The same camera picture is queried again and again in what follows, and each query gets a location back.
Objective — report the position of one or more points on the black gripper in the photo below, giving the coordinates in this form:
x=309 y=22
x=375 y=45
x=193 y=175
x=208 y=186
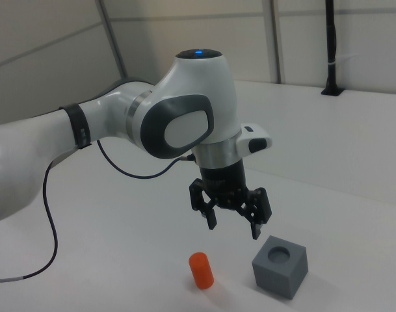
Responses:
x=224 y=182

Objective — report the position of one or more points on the orange cylinder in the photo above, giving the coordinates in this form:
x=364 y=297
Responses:
x=201 y=270

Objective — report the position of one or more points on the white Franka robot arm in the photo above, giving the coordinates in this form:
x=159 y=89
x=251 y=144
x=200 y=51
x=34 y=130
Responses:
x=197 y=87

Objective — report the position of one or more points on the grey block with round hole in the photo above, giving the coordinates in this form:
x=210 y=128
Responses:
x=275 y=276

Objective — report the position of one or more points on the black pole with base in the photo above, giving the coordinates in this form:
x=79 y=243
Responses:
x=331 y=48

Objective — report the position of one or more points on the upright grey partition post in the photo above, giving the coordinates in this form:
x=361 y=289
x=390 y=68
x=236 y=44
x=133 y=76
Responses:
x=274 y=42

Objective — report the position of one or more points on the slanted grey partition post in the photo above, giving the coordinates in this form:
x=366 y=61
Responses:
x=114 y=42

